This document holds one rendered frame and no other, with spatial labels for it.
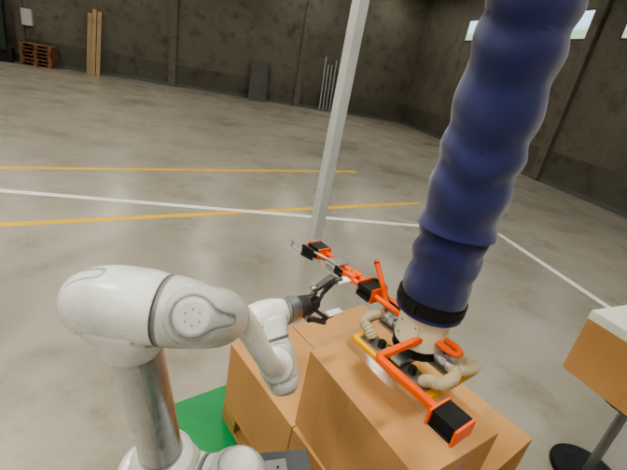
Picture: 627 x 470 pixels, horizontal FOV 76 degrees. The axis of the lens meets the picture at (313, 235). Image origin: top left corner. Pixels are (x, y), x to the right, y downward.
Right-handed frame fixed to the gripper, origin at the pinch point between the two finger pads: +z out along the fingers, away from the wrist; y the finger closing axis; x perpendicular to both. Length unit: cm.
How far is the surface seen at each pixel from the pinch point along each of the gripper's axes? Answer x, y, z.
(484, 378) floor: -6, 123, 186
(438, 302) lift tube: 32.8, -16.3, 6.1
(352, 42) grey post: -242, -100, 192
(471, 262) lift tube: 35.4, -30.4, 12.0
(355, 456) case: 29, 47, -6
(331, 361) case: 2.5, 28.7, 0.0
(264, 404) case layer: -27, 76, -6
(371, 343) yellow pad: 16.3, 10.6, 2.8
